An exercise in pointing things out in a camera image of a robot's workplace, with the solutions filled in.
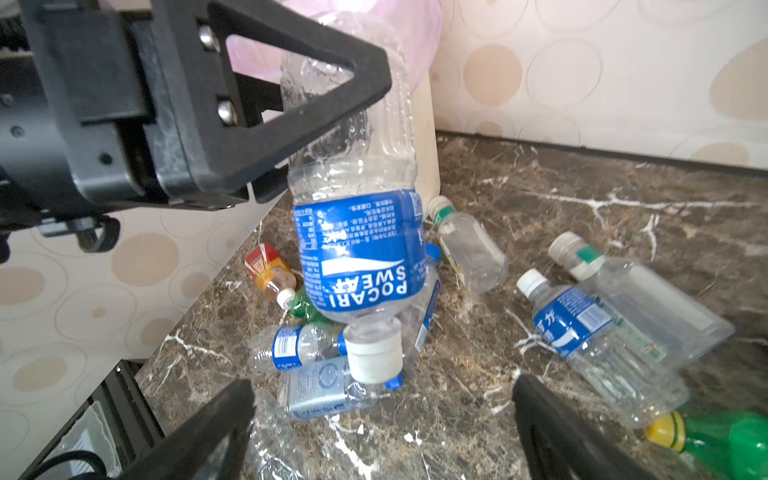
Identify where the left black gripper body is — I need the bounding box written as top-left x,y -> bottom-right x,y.
1,1 -> 162,233

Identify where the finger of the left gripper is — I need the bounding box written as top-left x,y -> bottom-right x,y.
149,1 -> 392,207

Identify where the small tea bottle red label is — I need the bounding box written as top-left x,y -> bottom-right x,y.
244,243 -> 297,310

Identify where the crushed clear bottle white cap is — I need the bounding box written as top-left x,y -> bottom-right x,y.
244,389 -> 308,479

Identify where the pink bin liner bag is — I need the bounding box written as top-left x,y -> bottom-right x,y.
225,0 -> 444,91

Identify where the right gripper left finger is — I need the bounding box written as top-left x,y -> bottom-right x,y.
120,379 -> 255,479

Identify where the soda water bottle blue cap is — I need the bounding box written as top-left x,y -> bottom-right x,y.
277,357 -> 404,420

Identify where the green bottle yellow cap right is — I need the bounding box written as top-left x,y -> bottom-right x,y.
643,411 -> 767,479

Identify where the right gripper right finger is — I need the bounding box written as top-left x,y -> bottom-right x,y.
513,374 -> 654,479

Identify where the flat clear bottle white cap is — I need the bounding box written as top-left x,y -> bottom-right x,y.
549,232 -> 735,370

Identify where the Fiji bottle blue cap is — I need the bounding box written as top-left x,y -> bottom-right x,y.
398,243 -> 442,371

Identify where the clear bottle green band cap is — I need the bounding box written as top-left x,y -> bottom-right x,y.
428,195 -> 508,297

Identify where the white plastic waste bin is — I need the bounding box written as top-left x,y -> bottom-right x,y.
411,76 -> 440,211

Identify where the blue label bottle white cap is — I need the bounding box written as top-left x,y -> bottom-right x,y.
517,268 -> 690,429

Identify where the small blue label bottle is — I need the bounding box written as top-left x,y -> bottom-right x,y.
247,323 -> 347,374

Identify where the Pocari Sweat bottle white cap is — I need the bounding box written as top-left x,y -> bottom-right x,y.
288,11 -> 426,384

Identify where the green bottle near bin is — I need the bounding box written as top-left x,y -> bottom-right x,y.
289,287 -> 327,323

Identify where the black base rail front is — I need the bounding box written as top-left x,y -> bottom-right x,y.
21,360 -> 165,479

